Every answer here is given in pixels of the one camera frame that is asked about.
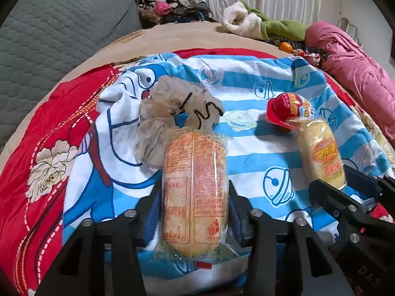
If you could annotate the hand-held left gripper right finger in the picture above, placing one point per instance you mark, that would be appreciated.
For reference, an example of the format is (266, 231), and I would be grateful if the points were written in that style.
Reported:
(239, 225)

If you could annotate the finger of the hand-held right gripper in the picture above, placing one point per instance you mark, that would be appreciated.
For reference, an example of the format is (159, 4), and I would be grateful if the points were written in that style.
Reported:
(327, 195)
(362, 185)

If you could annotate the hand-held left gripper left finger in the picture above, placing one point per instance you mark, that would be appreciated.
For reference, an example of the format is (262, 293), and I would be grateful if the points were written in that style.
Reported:
(153, 222)

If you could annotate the bread packet with orange label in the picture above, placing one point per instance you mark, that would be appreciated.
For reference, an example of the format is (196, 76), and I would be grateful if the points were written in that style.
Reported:
(324, 154)

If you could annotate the bread packet with printed back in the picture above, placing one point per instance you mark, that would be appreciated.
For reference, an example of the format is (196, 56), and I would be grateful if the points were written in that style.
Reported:
(194, 191)

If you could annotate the red white blue snack packet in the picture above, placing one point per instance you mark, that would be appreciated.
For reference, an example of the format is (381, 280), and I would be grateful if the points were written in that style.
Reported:
(287, 108)

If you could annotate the sheer beige hair scrunchie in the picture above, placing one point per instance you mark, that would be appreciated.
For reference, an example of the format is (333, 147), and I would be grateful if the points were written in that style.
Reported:
(172, 98)

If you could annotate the pink quilt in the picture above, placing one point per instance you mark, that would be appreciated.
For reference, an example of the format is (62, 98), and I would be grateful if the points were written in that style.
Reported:
(355, 58)

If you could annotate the blue striped cartoon blanket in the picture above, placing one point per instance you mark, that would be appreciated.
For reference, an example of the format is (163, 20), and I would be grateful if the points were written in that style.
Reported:
(247, 86)

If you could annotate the red snack wrapper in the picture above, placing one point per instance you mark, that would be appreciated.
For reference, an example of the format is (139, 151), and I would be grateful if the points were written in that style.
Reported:
(310, 56)

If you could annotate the red floral blanket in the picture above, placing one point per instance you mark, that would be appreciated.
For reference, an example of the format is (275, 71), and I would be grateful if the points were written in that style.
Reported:
(46, 123)

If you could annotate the orange tangerine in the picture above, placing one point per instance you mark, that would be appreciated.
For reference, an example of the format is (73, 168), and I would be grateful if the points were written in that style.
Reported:
(286, 47)

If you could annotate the dark floral cloth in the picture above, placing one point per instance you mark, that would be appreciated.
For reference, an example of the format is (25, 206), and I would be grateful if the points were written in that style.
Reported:
(277, 40)

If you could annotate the beige bed sheet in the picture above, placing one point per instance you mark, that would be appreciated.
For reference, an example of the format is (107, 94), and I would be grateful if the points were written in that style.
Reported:
(185, 37)

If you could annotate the white and green fleece garment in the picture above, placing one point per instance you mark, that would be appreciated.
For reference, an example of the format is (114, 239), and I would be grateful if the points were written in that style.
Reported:
(243, 21)

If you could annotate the grey quilted cushion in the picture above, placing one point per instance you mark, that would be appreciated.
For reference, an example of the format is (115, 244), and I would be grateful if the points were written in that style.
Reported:
(52, 34)

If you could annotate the pile of mixed clothes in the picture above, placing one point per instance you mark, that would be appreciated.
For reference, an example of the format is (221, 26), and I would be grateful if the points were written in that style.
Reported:
(169, 7)

